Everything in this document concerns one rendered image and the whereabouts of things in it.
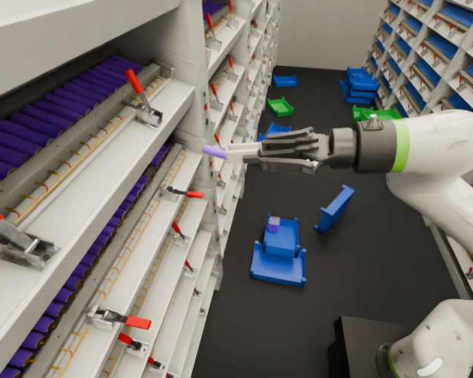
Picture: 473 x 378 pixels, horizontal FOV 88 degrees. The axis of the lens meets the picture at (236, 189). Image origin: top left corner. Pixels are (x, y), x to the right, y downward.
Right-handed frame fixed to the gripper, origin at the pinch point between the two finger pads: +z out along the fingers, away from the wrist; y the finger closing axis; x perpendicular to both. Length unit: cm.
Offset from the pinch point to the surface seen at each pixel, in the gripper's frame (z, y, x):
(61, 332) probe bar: 20.0, 35.5, 3.5
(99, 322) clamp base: 17.1, 33.0, 5.9
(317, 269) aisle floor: -18, -37, 111
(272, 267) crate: 7, -32, 105
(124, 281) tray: 18.0, 25.9, 7.4
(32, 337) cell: 22.9, 36.9, 2.3
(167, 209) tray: 17.3, 9.0, 7.8
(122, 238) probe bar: 19.8, 19.9, 3.6
